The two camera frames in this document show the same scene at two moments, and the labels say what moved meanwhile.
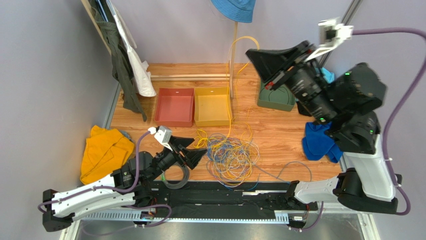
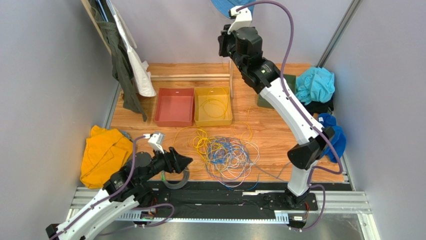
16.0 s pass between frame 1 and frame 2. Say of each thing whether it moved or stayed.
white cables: stayed
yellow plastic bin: stayed
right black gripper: moved
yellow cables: moved
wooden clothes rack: stayed
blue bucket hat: stayed
